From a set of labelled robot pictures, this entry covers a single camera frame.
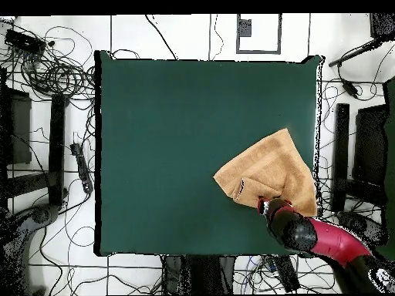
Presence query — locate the black electronics box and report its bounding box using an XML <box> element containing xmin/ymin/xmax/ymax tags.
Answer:
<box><xmin>4</xmin><ymin>29</ymin><xmax>46</xmax><ymax>56</ymax></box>

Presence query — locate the black flat panel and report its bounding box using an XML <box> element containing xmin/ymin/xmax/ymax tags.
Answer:
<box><xmin>352</xmin><ymin>103</ymin><xmax>389</xmax><ymax>187</ymax></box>

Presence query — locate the dark green table cloth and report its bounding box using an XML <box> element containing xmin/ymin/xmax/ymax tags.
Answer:
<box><xmin>93</xmin><ymin>49</ymin><xmax>323</xmax><ymax>258</ymax></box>

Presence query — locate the black robot stand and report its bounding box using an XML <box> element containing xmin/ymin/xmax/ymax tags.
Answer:
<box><xmin>161</xmin><ymin>254</ymin><xmax>237</xmax><ymax>295</ymax></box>

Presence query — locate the grey floor outlet frame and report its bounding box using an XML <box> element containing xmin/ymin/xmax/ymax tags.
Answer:
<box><xmin>235</xmin><ymin>12</ymin><xmax>282</xmax><ymax>56</ymax></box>

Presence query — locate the black flat box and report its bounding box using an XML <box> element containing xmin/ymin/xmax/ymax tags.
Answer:
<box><xmin>0</xmin><ymin>87</ymin><xmax>32</xmax><ymax>166</ymax></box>

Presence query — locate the black power strip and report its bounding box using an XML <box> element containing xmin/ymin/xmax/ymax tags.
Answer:
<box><xmin>69</xmin><ymin>142</ymin><xmax>94</xmax><ymax>194</ymax></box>
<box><xmin>271</xmin><ymin>254</ymin><xmax>301</xmax><ymax>293</ymax></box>

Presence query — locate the black square box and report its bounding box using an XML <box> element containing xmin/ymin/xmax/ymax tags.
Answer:
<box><xmin>369</xmin><ymin>12</ymin><xmax>395</xmax><ymax>40</ymax></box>

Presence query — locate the black power adapter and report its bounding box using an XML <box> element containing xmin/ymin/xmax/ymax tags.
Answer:
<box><xmin>341</xmin><ymin>79</ymin><xmax>360</xmax><ymax>100</ymax></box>

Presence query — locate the long black bar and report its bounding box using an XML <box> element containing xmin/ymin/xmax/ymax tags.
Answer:
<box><xmin>331</xmin><ymin>103</ymin><xmax>351</xmax><ymax>213</ymax></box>
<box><xmin>47</xmin><ymin>92</ymin><xmax>69</xmax><ymax>207</ymax></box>

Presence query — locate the tangled black cable bundle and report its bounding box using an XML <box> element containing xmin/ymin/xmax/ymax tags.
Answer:
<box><xmin>0</xmin><ymin>18</ymin><xmax>96</xmax><ymax>103</ymax></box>

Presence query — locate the black rod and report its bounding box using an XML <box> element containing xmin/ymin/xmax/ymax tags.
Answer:
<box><xmin>327</xmin><ymin>38</ymin><xmax>385</xmax><ymax>68</ymax></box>

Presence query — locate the yellow terry towel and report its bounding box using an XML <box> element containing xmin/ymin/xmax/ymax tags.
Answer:
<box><xmin>213</xmin><ymin>128</ymin><xmax>319</xmax><ymax>217</ymax></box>

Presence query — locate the grey wheeled stand base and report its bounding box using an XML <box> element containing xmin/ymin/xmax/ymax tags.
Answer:
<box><xmin>336</xmin><ymin>210</ymin><xmax>388</xmax><ymax>247</ymax></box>
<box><xmin>0</xmin><ymin>202</ymin><xmax>61</xmax><ymax>295</ymax></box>

